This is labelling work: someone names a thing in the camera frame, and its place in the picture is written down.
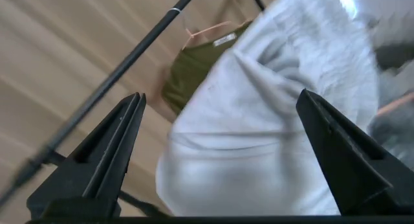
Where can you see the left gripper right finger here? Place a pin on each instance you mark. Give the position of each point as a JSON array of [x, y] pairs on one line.
[[349, 185]]

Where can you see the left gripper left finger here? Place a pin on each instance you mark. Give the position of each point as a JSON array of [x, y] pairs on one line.
[[106, 180]]

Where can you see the pink clothes hanger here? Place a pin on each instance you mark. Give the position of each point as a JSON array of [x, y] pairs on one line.
[[207, 29], [396, 104]]

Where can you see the pale grey shorts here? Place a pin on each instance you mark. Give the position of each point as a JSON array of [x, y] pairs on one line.
[[242, 120]]

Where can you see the green printed shirt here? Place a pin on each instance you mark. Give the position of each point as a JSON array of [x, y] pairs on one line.
[[191, 72]]

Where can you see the black clothes rack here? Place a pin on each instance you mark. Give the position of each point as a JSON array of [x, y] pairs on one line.
[[129, 57]]

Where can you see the beige curtain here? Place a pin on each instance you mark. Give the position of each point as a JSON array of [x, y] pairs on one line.
[[48, 55]]

